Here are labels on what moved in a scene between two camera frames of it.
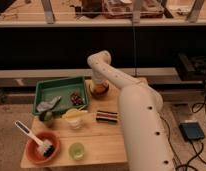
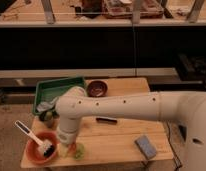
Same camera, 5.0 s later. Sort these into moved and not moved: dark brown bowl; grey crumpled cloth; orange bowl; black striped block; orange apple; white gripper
Moved: orange apple; white gripper
Not moved: grey crumpled cloth; black striped block; dark brown bowl; orange bowl
